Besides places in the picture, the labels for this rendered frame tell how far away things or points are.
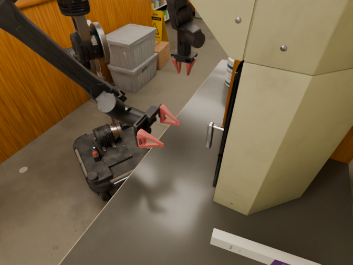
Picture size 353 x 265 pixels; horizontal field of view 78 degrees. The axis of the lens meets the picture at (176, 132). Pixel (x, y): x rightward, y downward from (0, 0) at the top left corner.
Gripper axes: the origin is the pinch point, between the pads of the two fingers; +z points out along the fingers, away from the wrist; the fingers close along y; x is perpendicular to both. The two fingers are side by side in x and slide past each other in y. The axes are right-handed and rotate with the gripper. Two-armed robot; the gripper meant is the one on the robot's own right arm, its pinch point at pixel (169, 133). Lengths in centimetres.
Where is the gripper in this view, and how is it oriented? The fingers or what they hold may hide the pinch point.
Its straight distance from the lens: 64.7
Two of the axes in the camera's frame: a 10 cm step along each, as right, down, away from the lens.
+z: 8.8, 3.8, -2.9
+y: 4.8, -6.5, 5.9
